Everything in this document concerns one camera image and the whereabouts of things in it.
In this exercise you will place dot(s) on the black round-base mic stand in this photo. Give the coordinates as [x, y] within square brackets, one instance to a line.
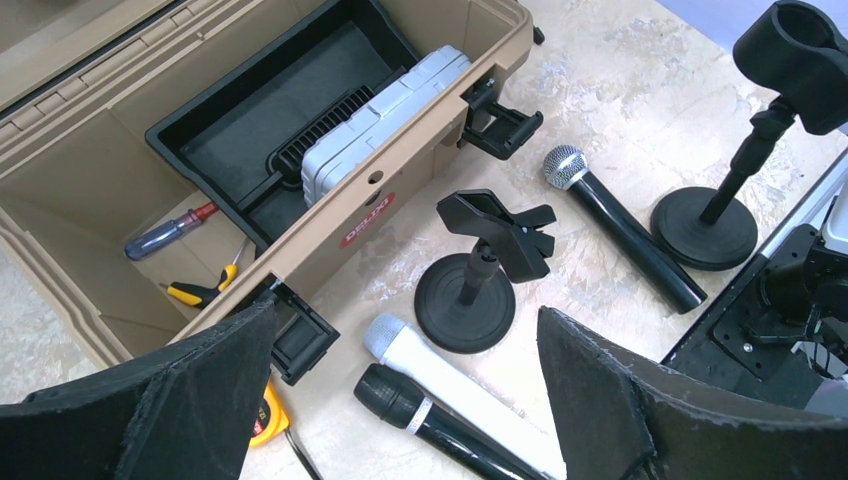
[465, 302]

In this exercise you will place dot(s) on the red blue screwdriver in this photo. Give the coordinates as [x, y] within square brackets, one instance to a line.
[168, 232]

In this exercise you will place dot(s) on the black handheld microphone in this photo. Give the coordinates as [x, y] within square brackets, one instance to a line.
[398, 401]

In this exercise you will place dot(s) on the silver-head black microphone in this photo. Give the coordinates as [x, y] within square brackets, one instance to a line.
[565, 167]

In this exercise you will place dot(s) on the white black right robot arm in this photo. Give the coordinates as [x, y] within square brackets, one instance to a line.
[810, 295]

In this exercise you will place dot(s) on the black toolbox tray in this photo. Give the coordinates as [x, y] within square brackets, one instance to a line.
[242, 140]

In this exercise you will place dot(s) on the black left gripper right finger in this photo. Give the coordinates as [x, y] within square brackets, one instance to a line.
[619, 415]

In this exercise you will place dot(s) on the white handheld microphone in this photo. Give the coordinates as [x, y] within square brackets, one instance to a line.
[397, 345]

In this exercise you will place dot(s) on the yellow black pliers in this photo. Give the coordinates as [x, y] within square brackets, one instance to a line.
[198, 296]

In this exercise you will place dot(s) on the grey plastic case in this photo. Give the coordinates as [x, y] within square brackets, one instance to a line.
[338, 152]

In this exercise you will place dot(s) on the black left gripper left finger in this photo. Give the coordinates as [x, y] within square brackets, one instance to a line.
[185, 411]

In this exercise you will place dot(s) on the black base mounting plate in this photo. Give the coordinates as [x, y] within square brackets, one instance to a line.
[718, 351]

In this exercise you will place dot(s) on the tan plastic toolbox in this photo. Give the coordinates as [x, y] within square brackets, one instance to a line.
[79, 179]

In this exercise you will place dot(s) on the yellow tape measure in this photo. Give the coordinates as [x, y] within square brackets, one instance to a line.
[273, 420]

